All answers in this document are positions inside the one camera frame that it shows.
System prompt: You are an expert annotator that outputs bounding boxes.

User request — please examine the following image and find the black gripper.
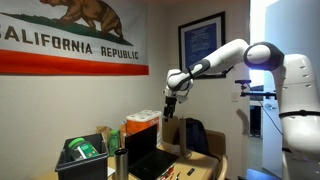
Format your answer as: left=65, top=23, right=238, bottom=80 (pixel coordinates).
left=163, top=95, right=179, bottom=122

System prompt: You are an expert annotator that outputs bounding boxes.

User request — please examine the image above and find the black laptop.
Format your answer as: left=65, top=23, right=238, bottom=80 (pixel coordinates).
left=124, top=123, right=181, bottom=180

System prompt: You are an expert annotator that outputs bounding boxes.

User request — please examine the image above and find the clear jar with green lid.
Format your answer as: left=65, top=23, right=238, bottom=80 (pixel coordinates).
left=67, top=137, right=101, bottom=161

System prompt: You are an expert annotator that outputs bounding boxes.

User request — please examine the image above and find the upright grey stand pole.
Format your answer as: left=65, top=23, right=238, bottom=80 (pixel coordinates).
left=179, top=116, right=194, bottom=160

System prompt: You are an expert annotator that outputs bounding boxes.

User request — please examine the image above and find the orange white paper towel pack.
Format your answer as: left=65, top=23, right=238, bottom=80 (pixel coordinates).
left=125, top=109, right=163, bottom=148

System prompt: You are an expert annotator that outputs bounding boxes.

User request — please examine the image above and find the dark blue backpack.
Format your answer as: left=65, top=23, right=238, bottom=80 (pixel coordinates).
left=173, top=117, right=212, bottom=157

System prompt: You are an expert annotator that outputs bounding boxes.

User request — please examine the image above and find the red pen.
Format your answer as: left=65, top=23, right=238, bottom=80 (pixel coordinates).
left=162, top=166, right=175, bottom=180

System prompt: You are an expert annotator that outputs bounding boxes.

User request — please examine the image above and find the green plastic bottle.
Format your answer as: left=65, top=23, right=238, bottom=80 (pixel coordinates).
left=107, top=128, right=121, bottom=157

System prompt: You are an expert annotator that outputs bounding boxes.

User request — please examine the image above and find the brown paper bag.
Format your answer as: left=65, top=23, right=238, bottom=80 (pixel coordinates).
left=95, top=124, right=113, bottom=142

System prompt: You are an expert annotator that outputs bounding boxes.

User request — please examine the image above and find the stainless steel tumbler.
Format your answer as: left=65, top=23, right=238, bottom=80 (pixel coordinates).
left=114, top=148, right=130, bottom=180

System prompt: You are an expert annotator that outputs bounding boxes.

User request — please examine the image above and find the black framed blue picture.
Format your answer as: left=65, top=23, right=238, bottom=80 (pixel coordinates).
left=177, top=11, right=227, bottom=80

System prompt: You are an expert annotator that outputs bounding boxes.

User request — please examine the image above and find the dark grey plastic bin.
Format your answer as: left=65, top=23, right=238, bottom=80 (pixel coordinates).
left=54, top=132, right=111, bottom=180

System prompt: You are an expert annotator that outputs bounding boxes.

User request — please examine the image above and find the blue padded object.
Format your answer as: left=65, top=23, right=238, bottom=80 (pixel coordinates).
left=244, top=168, right=282, bottom=180

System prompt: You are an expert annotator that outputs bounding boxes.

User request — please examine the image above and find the California Republic bear flag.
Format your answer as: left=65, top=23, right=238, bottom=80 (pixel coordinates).
left=0, top=0, right=150, bottom=77

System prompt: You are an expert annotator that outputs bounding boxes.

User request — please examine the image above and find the black stereo camera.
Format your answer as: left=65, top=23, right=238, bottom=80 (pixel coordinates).
left=234, top=78, right=253, bottom=85

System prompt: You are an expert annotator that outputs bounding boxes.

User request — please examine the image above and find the black camera mounting bar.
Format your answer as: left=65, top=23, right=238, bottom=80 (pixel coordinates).
left=239, top=83, right=278, bottom=101

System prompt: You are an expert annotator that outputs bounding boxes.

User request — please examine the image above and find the thin black cable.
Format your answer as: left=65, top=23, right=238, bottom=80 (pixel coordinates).
left=255, top=97, right=284, bottom=136

